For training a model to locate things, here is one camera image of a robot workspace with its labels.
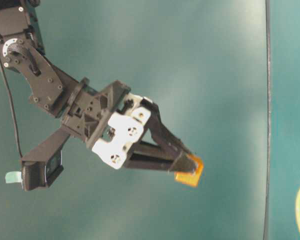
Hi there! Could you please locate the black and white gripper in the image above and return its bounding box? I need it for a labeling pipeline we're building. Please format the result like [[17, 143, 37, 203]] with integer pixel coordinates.
[[61, 79, 199, 174]]

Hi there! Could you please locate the orange block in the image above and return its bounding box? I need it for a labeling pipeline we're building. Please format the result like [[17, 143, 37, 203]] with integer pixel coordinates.
[[174, 154, 205, 188]]

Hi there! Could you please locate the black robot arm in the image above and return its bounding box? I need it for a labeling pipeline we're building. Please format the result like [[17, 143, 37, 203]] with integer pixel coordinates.
[[0, 0, 203, 177]]

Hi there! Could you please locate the green tape tag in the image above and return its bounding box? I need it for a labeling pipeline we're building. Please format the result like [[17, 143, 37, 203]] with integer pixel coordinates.
[[5, 171, 23, 184]]

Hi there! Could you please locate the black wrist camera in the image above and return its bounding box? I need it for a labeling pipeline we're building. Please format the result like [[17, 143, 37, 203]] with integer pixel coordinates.
[[21, 128, 70, 192]]

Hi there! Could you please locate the black cable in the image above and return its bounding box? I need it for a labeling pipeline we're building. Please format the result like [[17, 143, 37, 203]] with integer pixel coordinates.
[[0, 29, 24, 159]]

